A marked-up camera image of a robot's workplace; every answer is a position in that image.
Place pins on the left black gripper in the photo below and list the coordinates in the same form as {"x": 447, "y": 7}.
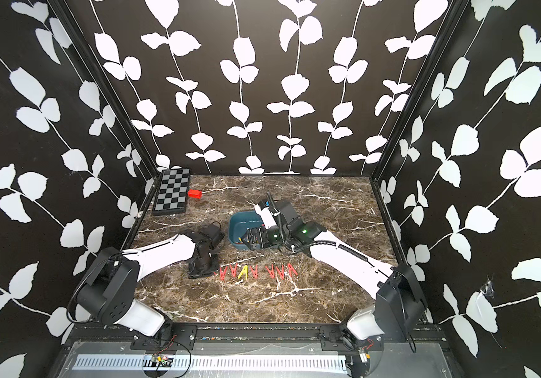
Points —
{"x": 196, "y": 272}

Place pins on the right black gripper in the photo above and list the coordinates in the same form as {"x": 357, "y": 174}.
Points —
{"x": 262, "y": 233}

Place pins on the red clothespin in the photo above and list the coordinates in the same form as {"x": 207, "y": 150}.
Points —
{"x": 254, "y": 271}
{"x": 291, "y": 271}
{"x": 222, "y": 273}
{"x": 270, "y": 271}
{"x": 280, "y": 272}
{"x": 233, "y": 270}

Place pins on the teal plastic storage box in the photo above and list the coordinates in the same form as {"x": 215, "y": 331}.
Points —
{"x": 239, "y": 224}

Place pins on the yellow clothespin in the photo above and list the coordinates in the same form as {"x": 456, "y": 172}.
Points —
{"x": 243, "y": 274}

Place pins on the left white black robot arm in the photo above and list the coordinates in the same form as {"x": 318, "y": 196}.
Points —
{"x": 107, "y": 289}

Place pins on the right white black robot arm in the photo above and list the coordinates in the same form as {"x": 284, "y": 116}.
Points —
{"x": 399, "y": 301}

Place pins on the small red block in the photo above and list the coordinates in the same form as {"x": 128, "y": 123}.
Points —
{"x": 195, "y": 194}

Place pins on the black white checkerboard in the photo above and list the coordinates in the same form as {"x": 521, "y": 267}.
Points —
{"x": 172, "y": 194}

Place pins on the small circuit board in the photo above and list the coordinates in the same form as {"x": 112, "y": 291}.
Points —
{"x": 159, "y": 362}

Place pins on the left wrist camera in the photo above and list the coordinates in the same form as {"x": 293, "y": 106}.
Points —
{"x": 214, "y": 234}

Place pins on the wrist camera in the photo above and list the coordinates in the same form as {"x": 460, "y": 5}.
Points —
{"x": 214, "y": 234}
{"x": 274, "y": 212}

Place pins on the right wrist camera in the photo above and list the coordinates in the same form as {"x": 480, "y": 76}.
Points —
{"x": 274, "y": 212}

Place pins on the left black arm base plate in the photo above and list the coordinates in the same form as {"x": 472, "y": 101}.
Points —
{"x": 174, "y": 337}

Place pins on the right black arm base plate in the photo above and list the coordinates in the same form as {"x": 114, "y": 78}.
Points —
{"x": 335, "y": 337}

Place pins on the white perforated rail strip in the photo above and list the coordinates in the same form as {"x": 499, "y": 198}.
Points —
{"x": 284, "y": 363}

